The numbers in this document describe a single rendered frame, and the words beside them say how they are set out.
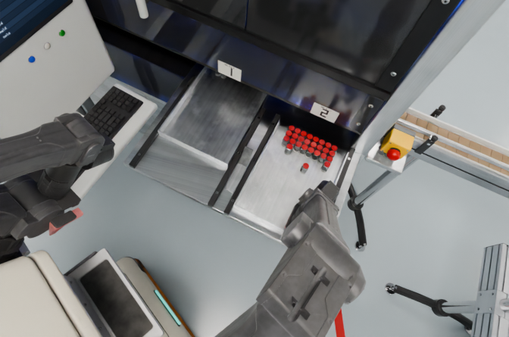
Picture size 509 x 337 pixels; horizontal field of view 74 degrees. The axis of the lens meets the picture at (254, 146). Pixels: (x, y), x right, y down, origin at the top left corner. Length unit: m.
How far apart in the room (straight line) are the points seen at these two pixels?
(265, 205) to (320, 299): 0.71
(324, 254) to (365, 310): 1.64
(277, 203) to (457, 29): 0.67
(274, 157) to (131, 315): 0.62
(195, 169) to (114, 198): 1.04
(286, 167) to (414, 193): 1.32
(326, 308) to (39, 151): 0.47
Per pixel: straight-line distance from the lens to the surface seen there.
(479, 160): 1.39
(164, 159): 1.16
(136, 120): 1.34
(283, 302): 0.39
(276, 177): 1.13
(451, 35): 0.83
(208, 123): 1.20
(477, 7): 0.79
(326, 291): 0.41
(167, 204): 2.03
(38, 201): 0.77
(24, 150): 0.61
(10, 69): 1.16
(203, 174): 1.12
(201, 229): 1.97
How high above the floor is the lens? 1.92
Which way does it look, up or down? 63 degrees down
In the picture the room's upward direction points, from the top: 11 degrees clockwise
